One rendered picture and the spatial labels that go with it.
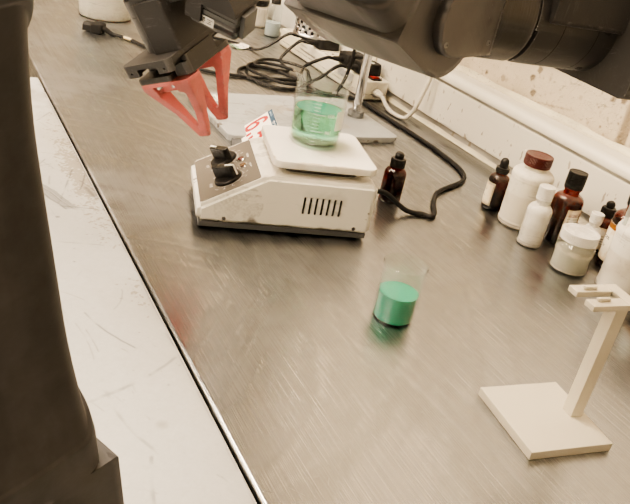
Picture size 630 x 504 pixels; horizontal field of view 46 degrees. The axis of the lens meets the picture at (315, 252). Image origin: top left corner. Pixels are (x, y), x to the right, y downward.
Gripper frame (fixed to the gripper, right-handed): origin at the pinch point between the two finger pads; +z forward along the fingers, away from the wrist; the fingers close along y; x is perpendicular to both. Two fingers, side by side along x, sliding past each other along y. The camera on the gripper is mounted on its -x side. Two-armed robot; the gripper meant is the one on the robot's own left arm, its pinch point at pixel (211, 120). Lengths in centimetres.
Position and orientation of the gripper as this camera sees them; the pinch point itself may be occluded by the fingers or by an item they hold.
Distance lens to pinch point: 81.8
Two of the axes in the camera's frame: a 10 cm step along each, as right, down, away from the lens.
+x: -8.2, -0.2, 5.7
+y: 4.6, -6.1, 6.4
